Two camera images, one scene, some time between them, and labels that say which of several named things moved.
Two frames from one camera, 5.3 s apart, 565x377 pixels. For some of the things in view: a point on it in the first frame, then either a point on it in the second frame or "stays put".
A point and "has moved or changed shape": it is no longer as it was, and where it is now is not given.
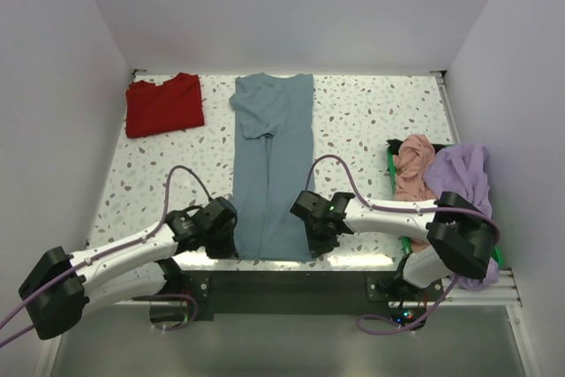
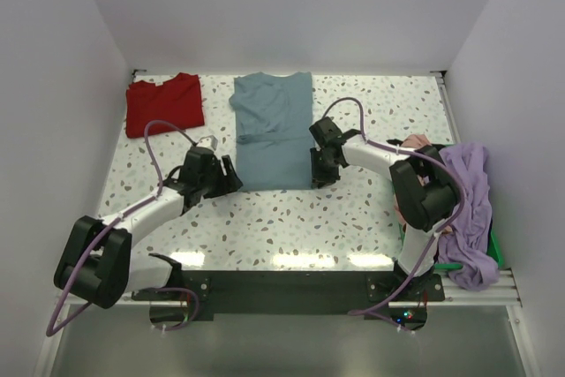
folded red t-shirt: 175,104 stays put
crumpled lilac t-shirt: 462,169 stays put
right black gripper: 319,248 -> 320,177
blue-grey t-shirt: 272,163 has moved or changed shape
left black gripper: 228,251 -> 228,184
